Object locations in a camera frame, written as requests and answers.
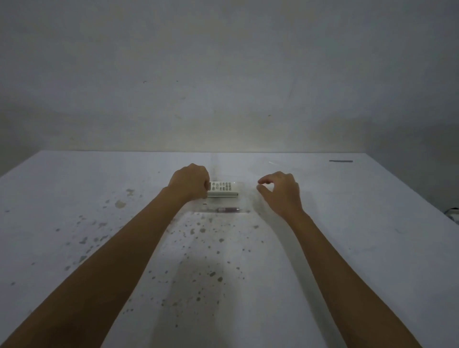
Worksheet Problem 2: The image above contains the person's right forearm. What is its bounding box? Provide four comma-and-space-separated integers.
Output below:
285, 211, 424, 348

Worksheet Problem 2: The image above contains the person's left hand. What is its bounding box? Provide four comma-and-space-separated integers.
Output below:
167, 163, 211, 201

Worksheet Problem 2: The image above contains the person's right hand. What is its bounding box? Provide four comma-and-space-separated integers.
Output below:
256, 171, 306, 219

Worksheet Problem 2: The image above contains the clear plastic bag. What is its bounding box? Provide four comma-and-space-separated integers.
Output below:
194, 179, 262, 216

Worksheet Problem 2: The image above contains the white remote control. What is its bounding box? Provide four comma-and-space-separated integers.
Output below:
207, 180, 240, 198

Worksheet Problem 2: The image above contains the person's left forearm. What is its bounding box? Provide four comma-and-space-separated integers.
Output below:
0, 186, 197, 348

